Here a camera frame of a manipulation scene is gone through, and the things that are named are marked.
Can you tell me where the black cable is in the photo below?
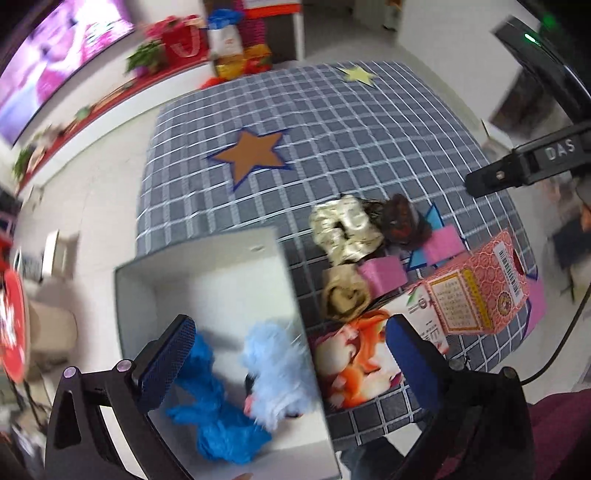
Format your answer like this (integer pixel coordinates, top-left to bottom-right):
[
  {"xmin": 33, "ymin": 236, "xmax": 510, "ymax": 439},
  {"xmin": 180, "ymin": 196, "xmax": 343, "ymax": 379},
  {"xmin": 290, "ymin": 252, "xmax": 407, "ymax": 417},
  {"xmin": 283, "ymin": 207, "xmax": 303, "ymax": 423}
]
[{"xmin": 521, "ymin": 277, "xmax": 591, "ymax": 387}]

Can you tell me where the light blue plush toy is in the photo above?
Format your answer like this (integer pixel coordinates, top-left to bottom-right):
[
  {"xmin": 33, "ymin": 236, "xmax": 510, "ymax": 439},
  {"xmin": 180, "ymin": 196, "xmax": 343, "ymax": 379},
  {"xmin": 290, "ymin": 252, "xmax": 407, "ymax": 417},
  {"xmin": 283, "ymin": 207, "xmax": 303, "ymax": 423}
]
[{"xmin": 242, "ymin": 322, "xmax": 322, "ymax": 432}]

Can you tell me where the person's maroon clothing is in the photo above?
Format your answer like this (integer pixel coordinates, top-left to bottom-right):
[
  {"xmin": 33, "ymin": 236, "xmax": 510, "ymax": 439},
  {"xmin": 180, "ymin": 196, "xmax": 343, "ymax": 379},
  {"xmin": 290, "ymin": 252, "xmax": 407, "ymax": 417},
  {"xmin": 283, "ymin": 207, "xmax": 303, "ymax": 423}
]
[{"xmin": 436, "ymin": 390, "xmax": 591, "ymax": 480}]

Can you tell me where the cartoon printed box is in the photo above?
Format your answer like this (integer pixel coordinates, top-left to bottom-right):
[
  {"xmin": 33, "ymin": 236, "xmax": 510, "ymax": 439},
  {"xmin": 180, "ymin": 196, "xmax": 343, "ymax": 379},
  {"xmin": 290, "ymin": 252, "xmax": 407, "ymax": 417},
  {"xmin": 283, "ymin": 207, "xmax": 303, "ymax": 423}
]
[{"xmin": 308, "ymin": 281, "xmax": 451, "ymax": 410}]

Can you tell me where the red round sign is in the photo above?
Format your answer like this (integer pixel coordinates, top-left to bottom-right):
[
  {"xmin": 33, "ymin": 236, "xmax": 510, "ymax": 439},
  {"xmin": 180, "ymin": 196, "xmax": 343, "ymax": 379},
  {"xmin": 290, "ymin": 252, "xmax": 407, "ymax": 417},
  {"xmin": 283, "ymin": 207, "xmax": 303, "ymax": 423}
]
[{"xmin": 0, "ymin": 269, "xmax": 31, "ymax": 384}]

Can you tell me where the white storage box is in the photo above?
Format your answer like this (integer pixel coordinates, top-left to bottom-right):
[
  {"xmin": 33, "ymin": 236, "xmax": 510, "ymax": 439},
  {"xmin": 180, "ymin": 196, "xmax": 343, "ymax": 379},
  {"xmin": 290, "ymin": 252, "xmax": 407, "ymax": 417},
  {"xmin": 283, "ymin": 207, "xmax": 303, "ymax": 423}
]
[{"xmin": 113, "ymin": 224, "xmax": 342, "ymax": 480}]

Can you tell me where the pink patterned carton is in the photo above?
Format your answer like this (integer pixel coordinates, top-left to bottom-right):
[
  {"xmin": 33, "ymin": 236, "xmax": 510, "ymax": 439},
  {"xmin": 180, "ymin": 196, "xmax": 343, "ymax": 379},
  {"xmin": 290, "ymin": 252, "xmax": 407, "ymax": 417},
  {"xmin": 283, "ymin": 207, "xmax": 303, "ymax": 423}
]
[{"xmin": 424, "ymin": 229, "xmax": 531, "ymax": 336}]

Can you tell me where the red wall shelf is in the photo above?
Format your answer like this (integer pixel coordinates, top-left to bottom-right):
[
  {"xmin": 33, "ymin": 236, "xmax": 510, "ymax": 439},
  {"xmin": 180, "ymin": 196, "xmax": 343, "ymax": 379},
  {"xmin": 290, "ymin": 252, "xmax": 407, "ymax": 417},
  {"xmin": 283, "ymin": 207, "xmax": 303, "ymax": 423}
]
[{"xmin": 14, "ymin": 58, "xmax": 218, "ymax": 195}]

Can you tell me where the gold satin scrunchie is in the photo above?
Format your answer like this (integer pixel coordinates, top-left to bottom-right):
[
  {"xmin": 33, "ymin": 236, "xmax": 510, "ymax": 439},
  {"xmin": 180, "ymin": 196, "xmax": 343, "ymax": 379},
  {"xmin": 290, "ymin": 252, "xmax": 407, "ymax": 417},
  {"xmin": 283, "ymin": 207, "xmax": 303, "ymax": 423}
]
[{"xmin": 308, "ymin": 195, "xmax": 386, "ymax": 266}]

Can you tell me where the yellow star patch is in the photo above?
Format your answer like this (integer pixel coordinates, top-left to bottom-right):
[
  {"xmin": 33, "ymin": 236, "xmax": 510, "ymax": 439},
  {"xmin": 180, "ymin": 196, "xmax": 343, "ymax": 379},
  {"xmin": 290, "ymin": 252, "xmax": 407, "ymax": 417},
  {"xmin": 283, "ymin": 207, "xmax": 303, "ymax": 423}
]
[{"xmin": 336, "ymin": 65, "xmax": 376, "ymax": 86}]

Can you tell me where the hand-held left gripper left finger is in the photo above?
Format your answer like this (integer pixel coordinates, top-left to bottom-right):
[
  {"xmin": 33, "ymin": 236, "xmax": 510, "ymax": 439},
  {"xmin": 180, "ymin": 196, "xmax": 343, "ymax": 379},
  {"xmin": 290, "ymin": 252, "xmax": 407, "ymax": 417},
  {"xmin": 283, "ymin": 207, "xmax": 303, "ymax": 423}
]
[{"xmin": 44, "ymin": 315, "xmax": 197, "ymax": 480}]

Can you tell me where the beige scrunchie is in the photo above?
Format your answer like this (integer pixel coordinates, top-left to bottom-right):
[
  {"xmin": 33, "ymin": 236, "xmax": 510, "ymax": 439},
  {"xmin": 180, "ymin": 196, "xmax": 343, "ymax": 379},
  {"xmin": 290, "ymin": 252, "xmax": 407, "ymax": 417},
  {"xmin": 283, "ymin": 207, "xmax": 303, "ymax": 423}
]
[{"xmin": 321, "ymin": 264, "xmax": 372, "ymax": 322}]

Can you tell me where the green potted plant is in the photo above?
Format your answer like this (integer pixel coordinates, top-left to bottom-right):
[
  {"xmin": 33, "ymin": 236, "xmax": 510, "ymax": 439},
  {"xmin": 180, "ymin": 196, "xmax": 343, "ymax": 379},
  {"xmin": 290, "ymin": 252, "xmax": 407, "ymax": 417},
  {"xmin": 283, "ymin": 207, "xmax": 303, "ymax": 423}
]
[
  {"xmin": 12, "ymin": 143, "xmax": 41, "ymax": 180},
  {"xmin": 126, "ymin": 41, "xmax": 168, "ymax": 78}
]

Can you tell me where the television screen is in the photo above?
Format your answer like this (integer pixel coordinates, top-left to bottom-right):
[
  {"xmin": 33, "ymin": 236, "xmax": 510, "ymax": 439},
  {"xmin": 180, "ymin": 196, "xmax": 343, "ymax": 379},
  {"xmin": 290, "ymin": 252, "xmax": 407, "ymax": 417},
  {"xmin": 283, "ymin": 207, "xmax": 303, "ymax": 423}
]
[{"xmin": 0, "ymin": 0, "xmax": 139, "ymax": 147}]

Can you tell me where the grey checked mat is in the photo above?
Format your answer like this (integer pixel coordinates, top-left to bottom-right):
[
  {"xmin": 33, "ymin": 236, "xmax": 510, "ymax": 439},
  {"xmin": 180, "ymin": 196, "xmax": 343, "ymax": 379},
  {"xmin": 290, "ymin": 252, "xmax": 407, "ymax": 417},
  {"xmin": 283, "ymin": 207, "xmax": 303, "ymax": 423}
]
[{"xmin": 134, "ymin": 60, "xmax": 540, "ymax": 459}]

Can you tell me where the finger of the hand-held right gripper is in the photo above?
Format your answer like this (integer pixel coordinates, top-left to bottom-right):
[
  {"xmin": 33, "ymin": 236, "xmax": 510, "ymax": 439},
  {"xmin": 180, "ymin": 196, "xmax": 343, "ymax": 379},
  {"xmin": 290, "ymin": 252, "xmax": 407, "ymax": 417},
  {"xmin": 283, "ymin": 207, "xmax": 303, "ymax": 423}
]
[{"xmin": 464, "ymin": 154, "xmax": 536, "ymax": 199}]

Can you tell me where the white and blue gift bag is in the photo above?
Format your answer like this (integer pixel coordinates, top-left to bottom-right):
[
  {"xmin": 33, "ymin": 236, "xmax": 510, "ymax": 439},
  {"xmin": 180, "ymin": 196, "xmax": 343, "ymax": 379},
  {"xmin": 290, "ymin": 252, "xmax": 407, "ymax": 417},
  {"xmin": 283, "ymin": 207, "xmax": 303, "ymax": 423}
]
[{"xmin": 206, "ymin": 9, "xmax": 245, "ymax": 59}]

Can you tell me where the dark brown scrunchie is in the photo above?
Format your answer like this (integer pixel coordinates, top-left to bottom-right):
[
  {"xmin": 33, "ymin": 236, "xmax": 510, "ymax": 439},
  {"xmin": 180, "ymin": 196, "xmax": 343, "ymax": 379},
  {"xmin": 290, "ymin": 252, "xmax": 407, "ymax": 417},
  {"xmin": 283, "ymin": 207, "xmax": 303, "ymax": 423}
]
[{"xmin": 369, "ymin": 194, "xmax": 437, "ymax": 248}]

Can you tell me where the blue triangle patch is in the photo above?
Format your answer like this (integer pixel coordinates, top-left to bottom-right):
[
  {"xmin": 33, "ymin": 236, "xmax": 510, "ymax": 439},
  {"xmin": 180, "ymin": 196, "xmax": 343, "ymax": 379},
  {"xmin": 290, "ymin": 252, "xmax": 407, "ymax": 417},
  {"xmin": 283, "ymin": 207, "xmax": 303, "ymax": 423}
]
[{"xmin": 406, "ymin": 203, "xmax": 445, "ymax": 271}]

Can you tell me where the orange star patch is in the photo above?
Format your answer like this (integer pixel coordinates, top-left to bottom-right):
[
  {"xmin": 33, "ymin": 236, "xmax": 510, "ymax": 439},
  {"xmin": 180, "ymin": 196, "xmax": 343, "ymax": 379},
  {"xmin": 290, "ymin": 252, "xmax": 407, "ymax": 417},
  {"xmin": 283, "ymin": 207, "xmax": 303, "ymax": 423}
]
[{"xmin": 206, "ymin": 128, "xmax": 291, "ymax": 191}]

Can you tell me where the pink foam block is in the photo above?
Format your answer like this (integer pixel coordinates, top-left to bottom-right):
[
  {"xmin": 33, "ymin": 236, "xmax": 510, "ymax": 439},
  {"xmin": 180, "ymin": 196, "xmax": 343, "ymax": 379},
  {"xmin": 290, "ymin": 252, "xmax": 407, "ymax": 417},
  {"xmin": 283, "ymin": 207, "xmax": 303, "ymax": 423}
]
[
  {"xmin": 359, "ymin": 255, "xmax": 408, "ymax": 296},
  {"xmin": 422, "ymin": 224, "xmax": 467, "ymax": 265}
]

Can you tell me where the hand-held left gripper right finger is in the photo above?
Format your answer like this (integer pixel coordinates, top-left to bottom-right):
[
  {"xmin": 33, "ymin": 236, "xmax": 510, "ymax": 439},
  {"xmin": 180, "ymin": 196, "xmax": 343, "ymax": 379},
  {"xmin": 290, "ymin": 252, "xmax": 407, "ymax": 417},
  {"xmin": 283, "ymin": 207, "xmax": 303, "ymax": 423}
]
[{"xmin": 385, "ymin": 315, "xmax": 542, "ymax": 480}]

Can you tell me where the red gift bag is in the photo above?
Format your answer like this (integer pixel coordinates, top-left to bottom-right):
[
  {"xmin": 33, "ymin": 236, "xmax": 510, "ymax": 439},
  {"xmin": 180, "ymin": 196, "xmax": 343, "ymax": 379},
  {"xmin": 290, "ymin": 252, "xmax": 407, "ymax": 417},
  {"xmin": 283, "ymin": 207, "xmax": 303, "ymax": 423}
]
[{"xmin": 158, "ymin": 16, "xmax": 208, "ymax": 66}]

